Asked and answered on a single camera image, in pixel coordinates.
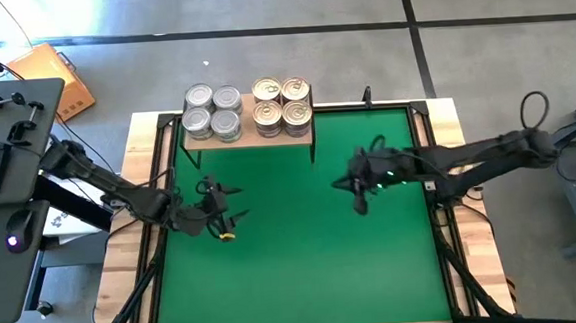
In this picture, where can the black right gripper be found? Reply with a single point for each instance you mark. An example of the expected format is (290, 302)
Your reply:
(376, 168)

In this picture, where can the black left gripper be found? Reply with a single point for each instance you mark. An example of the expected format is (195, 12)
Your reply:
(203, 212)

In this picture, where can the blue-label can with pull tab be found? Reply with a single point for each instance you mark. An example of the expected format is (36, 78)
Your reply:
(266, 89)
(267, 114)
(269, 133)

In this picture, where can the blue-label can with gold lid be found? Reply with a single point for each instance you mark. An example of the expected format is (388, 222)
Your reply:
(295, 88)
(298, 133)

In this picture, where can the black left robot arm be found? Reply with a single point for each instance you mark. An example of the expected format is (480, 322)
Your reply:
(119, 189)

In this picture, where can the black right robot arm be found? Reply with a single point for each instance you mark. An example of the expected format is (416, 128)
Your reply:
(483, 159)

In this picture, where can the wooden shelf with black legs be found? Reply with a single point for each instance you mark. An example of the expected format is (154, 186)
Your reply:
(248, 140)

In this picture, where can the yellow label tag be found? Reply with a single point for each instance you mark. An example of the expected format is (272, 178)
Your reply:
(227, 236)

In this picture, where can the black diagonal strut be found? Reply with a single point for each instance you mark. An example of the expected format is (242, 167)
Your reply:
(136, 293)
(470, 278)

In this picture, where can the black desk support beam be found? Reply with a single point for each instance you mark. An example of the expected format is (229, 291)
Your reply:
(70, 207)

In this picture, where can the white printed box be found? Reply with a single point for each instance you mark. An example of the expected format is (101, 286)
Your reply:
(66, 225)

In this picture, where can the black mouse with light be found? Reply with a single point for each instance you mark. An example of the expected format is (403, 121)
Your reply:
(19, 232)

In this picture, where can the black desk caster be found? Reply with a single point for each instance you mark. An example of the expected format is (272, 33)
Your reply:
(44, 309)

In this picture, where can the black C-clamp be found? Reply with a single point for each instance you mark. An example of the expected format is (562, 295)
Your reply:
(25, 125)

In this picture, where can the orange box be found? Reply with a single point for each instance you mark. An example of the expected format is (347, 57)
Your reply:
(47, 76)

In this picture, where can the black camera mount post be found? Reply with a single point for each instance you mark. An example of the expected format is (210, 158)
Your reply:
(366, 96)

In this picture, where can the black aluminium table frame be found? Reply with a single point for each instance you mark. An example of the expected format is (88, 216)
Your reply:
(417, 106)

